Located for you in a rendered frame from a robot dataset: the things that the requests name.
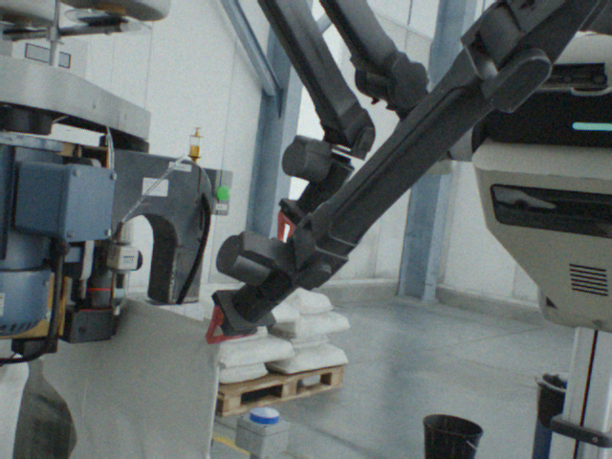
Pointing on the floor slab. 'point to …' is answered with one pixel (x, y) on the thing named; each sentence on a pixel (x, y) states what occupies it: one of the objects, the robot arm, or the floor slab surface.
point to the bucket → (450, 437)
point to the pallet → (331, 376)
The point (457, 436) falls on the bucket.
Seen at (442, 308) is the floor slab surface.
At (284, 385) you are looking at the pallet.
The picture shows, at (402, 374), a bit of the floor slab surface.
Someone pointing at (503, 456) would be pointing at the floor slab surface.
